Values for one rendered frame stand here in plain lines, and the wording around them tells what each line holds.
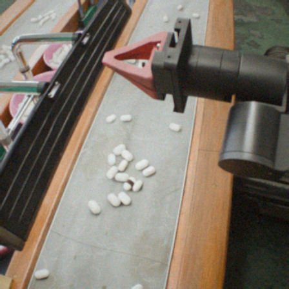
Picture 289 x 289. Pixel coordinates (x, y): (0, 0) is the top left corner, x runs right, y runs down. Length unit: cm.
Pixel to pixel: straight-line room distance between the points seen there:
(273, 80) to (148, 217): 51
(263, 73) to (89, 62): 36
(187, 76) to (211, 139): 54
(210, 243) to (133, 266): 17
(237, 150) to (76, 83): 34
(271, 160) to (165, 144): 60
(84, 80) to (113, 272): 41
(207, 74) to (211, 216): 46
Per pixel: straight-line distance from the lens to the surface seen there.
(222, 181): 77
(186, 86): 32
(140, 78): 33
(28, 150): 44
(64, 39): 62
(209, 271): 67
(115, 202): 75
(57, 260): 75
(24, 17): 175
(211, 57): 32
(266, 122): 29
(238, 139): 28
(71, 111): 51
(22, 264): 75
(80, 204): 79
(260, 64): 32
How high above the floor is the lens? 141
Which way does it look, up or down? 50 degrees down
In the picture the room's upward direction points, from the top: 8 degrees counter-clockwise
